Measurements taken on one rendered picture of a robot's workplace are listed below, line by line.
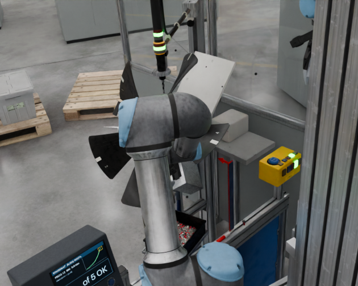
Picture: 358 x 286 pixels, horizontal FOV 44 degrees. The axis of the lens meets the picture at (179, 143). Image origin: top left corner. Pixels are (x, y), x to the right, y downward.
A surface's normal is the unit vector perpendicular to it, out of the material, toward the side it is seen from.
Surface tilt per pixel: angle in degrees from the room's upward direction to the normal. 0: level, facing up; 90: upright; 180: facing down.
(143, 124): 66
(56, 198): 0
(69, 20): 90
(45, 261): 15
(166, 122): 78
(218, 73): 50
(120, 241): 0
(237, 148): 0
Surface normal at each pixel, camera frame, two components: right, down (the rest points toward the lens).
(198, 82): -0.61, -0.25
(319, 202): -0.87, 0.30
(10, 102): 0.41, 0.52
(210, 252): 0.06, -0.87
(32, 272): -0.25, -0.91
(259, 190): -0.73, 0.40
